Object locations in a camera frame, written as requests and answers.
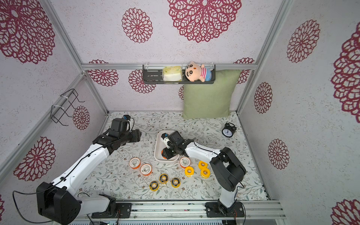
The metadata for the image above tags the plush doll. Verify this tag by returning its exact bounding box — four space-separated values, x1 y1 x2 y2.
185 61 212 83

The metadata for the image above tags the green pillow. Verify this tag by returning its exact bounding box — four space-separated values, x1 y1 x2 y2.
183 70 242 120

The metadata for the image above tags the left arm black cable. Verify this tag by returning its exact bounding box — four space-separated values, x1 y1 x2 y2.
12 116 136 225

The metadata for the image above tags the black wall shelf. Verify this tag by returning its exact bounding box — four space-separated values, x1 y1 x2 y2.
142 65 216 84

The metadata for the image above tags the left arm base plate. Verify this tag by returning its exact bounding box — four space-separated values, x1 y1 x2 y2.
91 203 132 219

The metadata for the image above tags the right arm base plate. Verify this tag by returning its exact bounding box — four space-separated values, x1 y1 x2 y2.
205 201 246 218

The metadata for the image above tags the white plastic storage box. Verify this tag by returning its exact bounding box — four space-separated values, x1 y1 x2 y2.
154 130 179 164

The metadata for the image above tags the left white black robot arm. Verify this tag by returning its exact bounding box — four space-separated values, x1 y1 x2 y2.
36 129 142 225

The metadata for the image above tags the yellow green sponge pack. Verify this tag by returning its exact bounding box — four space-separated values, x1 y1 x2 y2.
162 66 182 82

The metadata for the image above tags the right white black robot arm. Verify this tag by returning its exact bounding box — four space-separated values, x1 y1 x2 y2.
161 140 246 214

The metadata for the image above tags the black yellow tape roll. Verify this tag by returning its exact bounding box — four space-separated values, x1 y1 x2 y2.
159 173 169 184
149 181 159 191
171 178 181 188

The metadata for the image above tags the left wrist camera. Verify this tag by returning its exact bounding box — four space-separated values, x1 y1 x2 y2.
108 115 131 139

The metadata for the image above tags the black wire wall rack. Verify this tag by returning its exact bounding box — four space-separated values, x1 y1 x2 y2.
50 88 84 127

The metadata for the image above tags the black alarm clock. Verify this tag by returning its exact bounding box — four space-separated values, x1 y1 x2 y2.
222 122 237 138

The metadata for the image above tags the yellow tape roll top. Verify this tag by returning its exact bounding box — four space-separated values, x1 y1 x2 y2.
198 161 208 170

